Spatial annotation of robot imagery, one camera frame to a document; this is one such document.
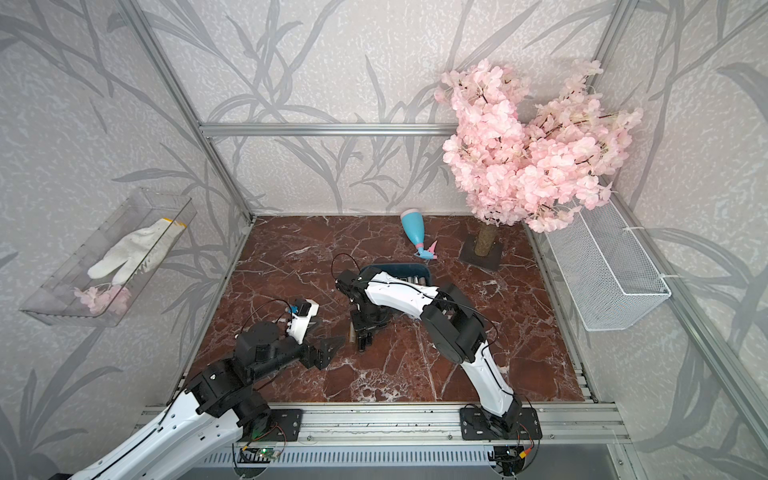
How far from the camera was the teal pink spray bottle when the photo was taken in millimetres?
1102

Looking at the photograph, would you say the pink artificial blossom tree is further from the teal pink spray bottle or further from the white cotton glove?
the white cotton glove

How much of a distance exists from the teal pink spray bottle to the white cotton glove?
27.3 inches

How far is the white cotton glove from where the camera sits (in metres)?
0.65

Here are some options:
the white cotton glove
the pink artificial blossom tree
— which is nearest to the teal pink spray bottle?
the pink artificial blossom tree
